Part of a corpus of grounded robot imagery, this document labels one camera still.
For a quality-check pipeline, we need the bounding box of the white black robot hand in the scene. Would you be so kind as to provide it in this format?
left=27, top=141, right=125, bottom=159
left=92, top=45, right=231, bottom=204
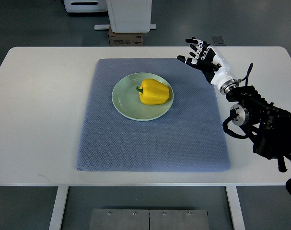
left=177, top=37, right=239, bottom=95

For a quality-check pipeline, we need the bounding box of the yellow bell pepper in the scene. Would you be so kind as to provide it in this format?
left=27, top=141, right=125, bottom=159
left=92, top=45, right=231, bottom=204
left=136, top=79, right=170, bottom=105

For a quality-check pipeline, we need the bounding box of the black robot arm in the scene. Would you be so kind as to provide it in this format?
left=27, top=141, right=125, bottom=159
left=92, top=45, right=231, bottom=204
left=222, top=84, right=291, bottom=173

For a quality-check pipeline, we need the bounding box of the grey floor socket plate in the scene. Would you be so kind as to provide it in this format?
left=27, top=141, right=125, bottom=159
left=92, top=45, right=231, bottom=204
left=212, top=36, right=226, bottom=45

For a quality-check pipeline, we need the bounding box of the light green plate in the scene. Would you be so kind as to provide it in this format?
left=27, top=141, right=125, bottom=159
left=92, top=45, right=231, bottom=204
left=112, top=73, right=174, bottom=121

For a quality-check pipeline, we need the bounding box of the blue textured mat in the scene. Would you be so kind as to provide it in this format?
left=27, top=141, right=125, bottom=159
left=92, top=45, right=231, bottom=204
left=75, top=58, right=231, bottom=172

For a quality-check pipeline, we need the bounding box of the cardboard box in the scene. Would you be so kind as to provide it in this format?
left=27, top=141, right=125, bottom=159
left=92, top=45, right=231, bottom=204
left=108, top=27, right=143, bottom=46

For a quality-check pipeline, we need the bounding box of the white cabinet with slot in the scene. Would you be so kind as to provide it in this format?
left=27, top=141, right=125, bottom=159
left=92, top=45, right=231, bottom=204
left=63, top=0, right=107, bottom=13

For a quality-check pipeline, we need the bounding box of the right white table leg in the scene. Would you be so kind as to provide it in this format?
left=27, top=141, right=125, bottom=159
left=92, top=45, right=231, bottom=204
left=226, top=186, right=245, bottom=230

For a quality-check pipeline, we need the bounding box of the white table leg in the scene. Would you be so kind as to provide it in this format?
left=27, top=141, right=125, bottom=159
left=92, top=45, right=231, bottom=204
left=49, top=186, right=69, bottom=230
left=226, top=186, right=245, bottom=230

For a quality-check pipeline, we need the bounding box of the left white table leg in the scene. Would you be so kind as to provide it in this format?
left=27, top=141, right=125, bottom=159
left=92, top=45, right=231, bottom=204
left=49, top=186, right=69, bottom=230

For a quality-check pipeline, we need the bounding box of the white pedestal machine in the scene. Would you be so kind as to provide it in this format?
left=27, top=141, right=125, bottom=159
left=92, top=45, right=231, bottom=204
left=94, top=0, right=157, bottom=34

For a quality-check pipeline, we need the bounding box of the metal base plate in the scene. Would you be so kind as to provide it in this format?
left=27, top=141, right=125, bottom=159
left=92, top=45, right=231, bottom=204
left=90, top=209, right=210, bottom=230

